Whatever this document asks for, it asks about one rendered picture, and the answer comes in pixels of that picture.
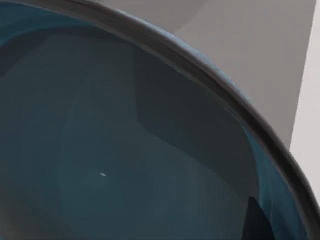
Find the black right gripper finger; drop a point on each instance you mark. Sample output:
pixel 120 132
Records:
pixel 257 225

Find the blue bowl with dark rim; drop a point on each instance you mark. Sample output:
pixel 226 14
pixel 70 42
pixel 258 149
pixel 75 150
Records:
pixel 105 120

